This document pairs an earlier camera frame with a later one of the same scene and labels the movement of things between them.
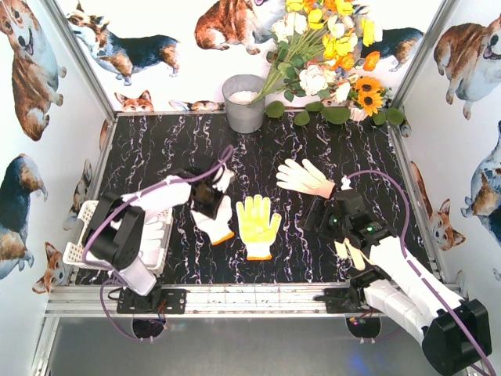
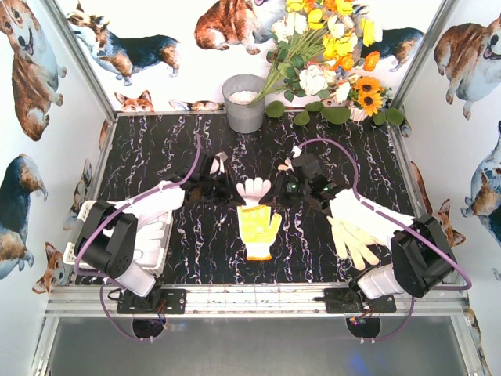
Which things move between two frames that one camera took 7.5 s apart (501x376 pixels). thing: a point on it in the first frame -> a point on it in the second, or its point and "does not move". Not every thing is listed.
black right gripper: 318,218 -> 280,188
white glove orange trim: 257,229 does not move
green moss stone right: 394,116 does not move
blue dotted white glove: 151,244 does not move
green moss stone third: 315,106 does not move
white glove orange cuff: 218,230 -> 254,190
